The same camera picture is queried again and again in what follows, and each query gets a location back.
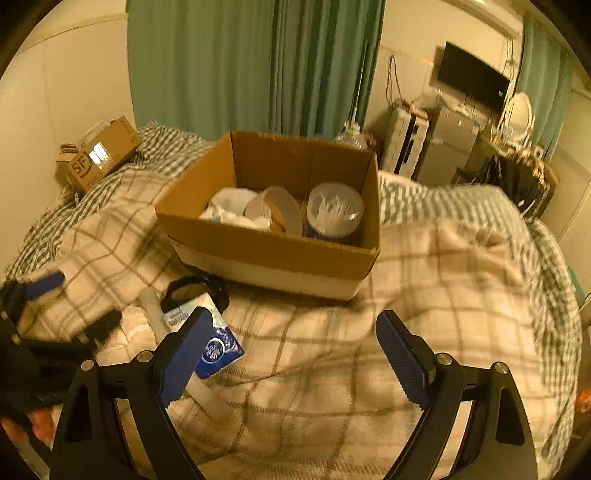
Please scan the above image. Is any black flat screen television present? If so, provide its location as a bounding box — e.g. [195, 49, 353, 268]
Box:
[436, 41, 511, 114]

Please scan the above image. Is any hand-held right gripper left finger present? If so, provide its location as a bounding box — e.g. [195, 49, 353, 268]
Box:
[50, 307, 215, 480]

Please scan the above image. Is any clear cotton swab container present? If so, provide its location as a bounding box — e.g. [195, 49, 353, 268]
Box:
[302, 182, 365, 239]

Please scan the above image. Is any narrow green curtain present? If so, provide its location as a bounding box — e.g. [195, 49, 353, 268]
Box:
[515, 16, 576, 162]

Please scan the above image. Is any green gingham bed sheet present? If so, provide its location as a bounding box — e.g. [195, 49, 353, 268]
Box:
[0, 122, 586, 356]

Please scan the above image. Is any beige tape roll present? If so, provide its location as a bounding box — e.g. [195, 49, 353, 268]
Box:
[245, 185, 304, 236]

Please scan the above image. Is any black ring-shaped strap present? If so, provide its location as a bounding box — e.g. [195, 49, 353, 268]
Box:
[161, 276, 230, 315]

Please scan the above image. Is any grey cabinet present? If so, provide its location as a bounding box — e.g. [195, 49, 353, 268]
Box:
[413, 105, 482, 185]

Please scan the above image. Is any wide green curtain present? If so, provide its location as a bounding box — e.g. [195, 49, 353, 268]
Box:
[126, 0, 387, 145]

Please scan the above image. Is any black bag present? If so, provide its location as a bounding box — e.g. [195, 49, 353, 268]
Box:
[475, 154, 544, 219]

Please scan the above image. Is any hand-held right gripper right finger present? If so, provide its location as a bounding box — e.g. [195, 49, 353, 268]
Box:
[375, 310, 539, 480]

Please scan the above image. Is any white plastic tube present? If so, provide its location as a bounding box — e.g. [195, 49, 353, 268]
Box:
[140, 288, 232, 417]

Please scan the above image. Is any white quilted towel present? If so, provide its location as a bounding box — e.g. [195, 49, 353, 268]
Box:
[99, 300, 163, 366]

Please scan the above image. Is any white drawer cabinet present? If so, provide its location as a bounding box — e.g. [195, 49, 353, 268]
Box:
[381, 105, 428, 179]

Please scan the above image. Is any blue tissue packet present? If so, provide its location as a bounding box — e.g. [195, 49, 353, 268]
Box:
[164, 295, 245, 380]

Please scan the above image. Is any beige plaid blanket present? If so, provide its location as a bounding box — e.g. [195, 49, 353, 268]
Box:
[14, 171, 583, 480]

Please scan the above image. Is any person's left hand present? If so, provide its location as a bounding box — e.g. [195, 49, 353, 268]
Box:
[0, 408, 55, 448]

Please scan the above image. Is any white oval mirror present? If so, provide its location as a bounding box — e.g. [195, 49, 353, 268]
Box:
[496, 91, 534, 144]

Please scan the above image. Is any large cardboard box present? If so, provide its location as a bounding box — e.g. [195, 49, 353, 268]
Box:
[156, 130, 382, 303]

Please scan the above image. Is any small printed cardboard box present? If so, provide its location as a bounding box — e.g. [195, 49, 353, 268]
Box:
[55, 115, 142, 193]

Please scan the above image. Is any white crumpled cloth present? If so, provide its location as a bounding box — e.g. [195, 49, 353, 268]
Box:
[199, 187, 271, 230]

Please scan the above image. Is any clear plastic water bottle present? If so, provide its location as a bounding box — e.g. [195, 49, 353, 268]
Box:
[335, 119, 370, 151]

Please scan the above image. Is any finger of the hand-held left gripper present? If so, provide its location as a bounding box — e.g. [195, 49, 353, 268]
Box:
[0, 271, 66, 320]
[69, 310, 123, 347]

